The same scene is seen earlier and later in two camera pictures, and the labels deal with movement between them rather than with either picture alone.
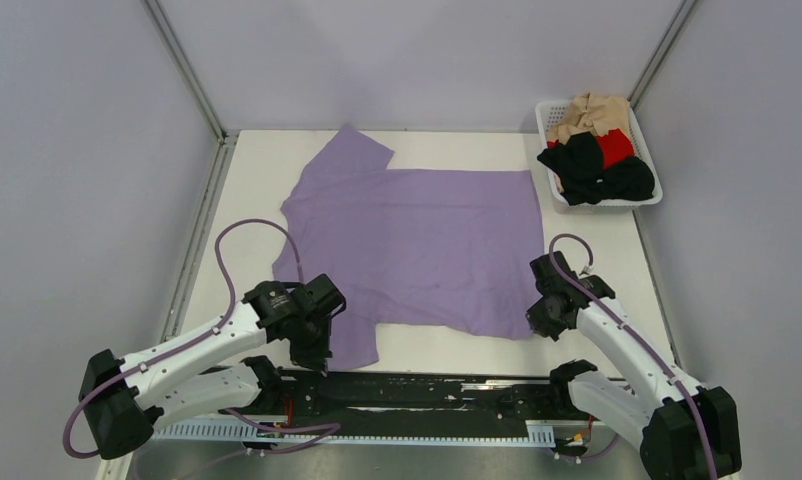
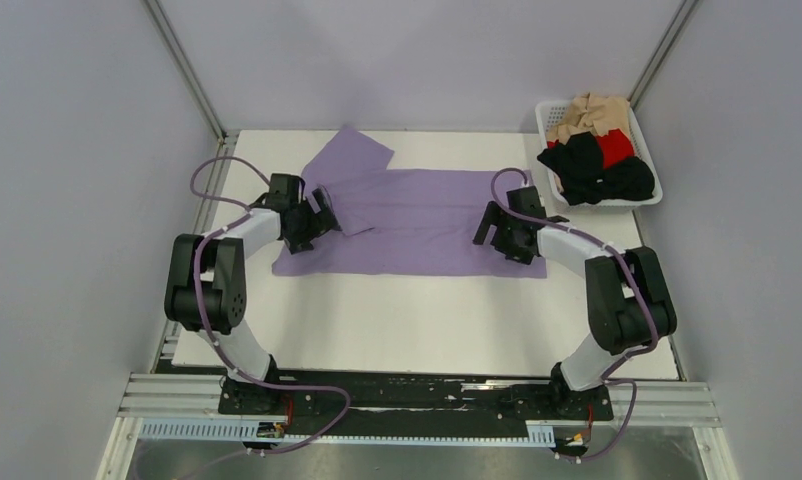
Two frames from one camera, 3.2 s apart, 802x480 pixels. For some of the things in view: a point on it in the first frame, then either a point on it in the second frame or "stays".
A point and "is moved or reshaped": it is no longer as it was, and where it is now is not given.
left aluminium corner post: (226, 138) stays
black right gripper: (540, 325) -> (493, 216)
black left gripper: (316, 358) -> (326, 222)
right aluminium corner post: (661, 52) stays
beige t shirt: (593, 113) stays
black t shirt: (584, 179) stays
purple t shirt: (452, 249) is moved or reshaped
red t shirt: (614, 147) stays
